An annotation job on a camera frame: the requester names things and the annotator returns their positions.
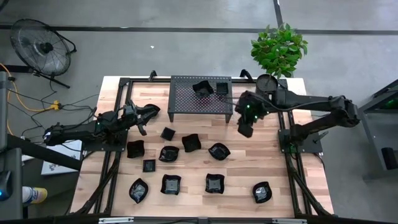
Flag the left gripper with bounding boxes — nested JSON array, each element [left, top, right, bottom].
[[124, 100, 155, 136]]

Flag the black wavy square plate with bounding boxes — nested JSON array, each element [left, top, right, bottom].
[[160, 174, 182, 196], [126, 139, 146, 159], [192, 80, 215, 99], [205, 173, 226, 195], [181, 133, 203, 154]]

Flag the small black square plate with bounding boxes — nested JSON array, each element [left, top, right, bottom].
[[160, 126, 177, 142], [142, 159, 157, 174], [215, 82, 229, 95]]

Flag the black perforated metal stand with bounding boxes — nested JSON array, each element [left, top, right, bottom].
[[167, 75, 234, 124]]

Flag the black clamp lever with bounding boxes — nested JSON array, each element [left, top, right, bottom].
[[312, 130, 330, 145]]

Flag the potted green plant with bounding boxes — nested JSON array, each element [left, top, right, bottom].
[[250, 22, 309, 99]]

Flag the white printed booklet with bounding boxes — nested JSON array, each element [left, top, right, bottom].
[[41, 139, 83, 176]]

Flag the black metal beam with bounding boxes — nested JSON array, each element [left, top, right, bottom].
[[6, 133, 83, 172]]

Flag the black floor fan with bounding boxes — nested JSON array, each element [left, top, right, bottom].
[[9, 18, 78, 90]]

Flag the grey metal cart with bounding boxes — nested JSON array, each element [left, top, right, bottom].
[[341, 78, 398, 182], [0, 70, 24, 220]]

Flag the yellow white spray can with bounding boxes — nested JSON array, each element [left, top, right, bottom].
[[22, 185, 49, 207]]

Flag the black rounded device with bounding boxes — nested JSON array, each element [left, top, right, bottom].
[[381, 146, 398, 172], [0, 170, 14, 202]]

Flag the black control box green lights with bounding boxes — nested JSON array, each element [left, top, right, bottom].
[[377, 92, 398, 111]]

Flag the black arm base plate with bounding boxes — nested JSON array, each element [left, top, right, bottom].
[[278, 128, 324, 154], [82, 130, 129, 152]]

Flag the black table frame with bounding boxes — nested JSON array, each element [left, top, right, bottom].
[[70, 77, 335, 218]]

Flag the yellow extension cable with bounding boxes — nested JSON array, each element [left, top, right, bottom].
[[0, 62, 62, 136]]

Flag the silver metal bracket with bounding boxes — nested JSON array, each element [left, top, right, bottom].
[[98, 217, 135, 224], [271, 218, 307, 224]]

